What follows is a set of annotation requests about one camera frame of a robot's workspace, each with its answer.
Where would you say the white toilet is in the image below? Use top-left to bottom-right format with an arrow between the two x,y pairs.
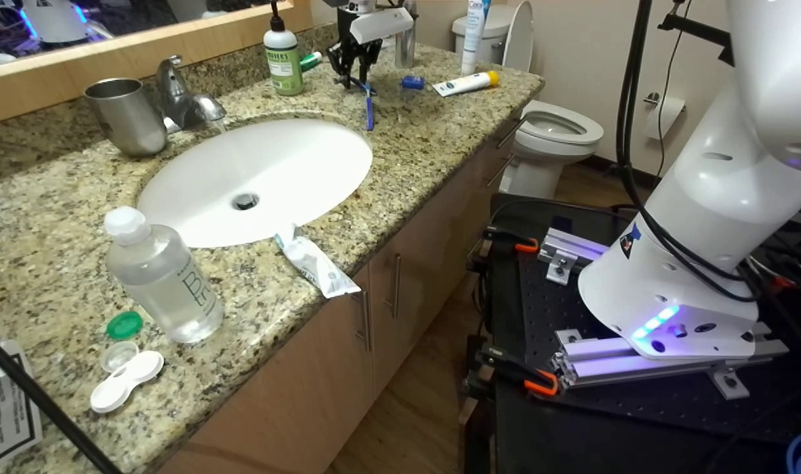
475,0 -> 604,198

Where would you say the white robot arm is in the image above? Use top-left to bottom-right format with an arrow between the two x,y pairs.
576,0 -> 801,339

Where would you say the clear plastic bottle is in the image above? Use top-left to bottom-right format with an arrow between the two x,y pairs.
103,206 -> 224,344

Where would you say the wooden vanity cabinet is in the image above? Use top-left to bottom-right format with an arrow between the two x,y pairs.
159,115 -> 514,474

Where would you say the toilet paper roll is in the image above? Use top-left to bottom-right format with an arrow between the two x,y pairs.
645,91 -> 684,143

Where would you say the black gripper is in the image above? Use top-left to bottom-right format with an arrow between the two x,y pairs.
326,10 -> 381,91

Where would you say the tall white tube bottle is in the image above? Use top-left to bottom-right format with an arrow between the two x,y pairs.
460,0 -> 489,74

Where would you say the white contact lens case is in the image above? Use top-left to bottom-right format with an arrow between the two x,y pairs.
89,351 -> 164,413

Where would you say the green soap pump bottle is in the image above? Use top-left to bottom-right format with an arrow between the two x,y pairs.
264,2 -> 305,94

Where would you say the crumpled toothpaste tube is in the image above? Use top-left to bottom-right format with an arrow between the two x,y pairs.
274,231 -> 361,298

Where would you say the white oval sink basin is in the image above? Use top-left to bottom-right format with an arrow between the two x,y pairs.
136,118 -> 375,248

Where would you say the orange black clamp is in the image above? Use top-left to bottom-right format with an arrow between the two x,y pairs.
475,344 -> 558,397

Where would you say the stainless steel cup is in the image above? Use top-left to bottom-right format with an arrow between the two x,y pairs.
83,77 -> 166,156

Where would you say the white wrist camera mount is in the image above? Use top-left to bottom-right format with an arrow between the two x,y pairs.
351,7 -> 414,45

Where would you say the wood framed mirror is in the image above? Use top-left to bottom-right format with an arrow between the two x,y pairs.
0,0 -> 317,130

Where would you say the black cable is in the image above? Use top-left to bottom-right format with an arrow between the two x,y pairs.
0,323 -> 126,474

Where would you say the white tube yellow cap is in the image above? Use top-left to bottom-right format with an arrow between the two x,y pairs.
431,70 -> 500,97

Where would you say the white printed box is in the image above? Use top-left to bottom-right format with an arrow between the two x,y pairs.
0,368 -> 41,471

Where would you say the chrome sink faucet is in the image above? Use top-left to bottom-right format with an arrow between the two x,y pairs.
155,56 -> 226,130

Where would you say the blue bottle cap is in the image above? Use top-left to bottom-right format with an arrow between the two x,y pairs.
401,77 -> 423,89

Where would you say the green contact lens cap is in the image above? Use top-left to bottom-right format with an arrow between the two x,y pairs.
106,310 -> 141,342

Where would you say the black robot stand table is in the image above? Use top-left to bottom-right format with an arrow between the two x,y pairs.
485,195 -> 801,474

